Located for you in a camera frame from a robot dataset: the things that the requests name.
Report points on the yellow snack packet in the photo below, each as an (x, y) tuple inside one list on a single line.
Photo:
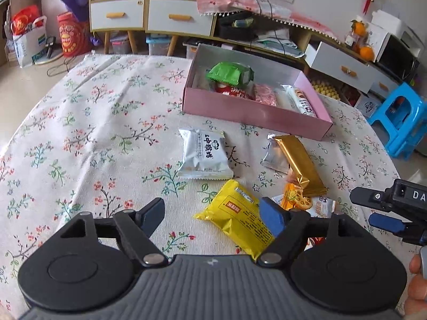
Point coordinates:
[(236, 213)]

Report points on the red plastic bag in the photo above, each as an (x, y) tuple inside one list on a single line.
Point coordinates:
[(25, 20)]

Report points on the pink cloth on cabinet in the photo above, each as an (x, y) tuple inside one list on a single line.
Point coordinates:
[(265, 9)]

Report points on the microwave oven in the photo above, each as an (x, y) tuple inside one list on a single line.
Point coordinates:
[(391, 54)]

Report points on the small silver snack packet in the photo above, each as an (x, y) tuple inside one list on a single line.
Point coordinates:
[(274, 158)]

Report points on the white monkey snack packet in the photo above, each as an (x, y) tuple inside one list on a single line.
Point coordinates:
[(204, 155)]

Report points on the green snack packet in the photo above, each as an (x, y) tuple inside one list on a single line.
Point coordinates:
[(231, 73)]

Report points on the red lantern bag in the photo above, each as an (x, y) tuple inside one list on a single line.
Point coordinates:
[(75, 35)]

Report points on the open white drawer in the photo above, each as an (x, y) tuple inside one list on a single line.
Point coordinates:
[(337, 64)]

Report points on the gold snack bar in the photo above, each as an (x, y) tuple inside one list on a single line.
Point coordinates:
[(303, 168)]

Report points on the blue plastic stool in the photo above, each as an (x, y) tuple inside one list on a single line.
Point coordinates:
[(403, 117)]

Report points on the white striped snack bar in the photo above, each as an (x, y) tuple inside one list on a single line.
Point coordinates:
[(300, 100)]

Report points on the white paper shopping bag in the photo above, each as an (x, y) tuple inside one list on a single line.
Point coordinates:
[(30, 45)]

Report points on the floral tablecloth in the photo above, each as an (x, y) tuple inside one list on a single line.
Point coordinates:
[(106, 138)]

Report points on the person right hand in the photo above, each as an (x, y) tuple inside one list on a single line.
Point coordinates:
[(415, 305)]

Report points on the orange fruit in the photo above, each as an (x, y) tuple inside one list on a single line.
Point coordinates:
[(367, 53)]

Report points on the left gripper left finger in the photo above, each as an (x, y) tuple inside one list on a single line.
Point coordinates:
[(135, 229)]

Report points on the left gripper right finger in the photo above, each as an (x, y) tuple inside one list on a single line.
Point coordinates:
[(288, 231)]

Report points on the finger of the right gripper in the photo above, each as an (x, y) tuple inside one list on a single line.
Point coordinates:
[(386, 223)]

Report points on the yellow egg tray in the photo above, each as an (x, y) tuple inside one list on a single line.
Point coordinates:
[(324, 87)]

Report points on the wooden shelf cabinet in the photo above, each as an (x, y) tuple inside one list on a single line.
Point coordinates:
[(110, 16)]

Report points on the red snack packet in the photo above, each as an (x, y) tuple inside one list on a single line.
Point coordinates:
[(229, 90)]

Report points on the orange white snack packet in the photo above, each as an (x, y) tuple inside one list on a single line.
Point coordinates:
[(293, 199)]

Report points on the white drawer cabinet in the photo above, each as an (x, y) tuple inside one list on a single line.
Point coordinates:
[(177, 18)]

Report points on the pink cardboard box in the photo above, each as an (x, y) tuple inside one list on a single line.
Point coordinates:
[(200, 100)]

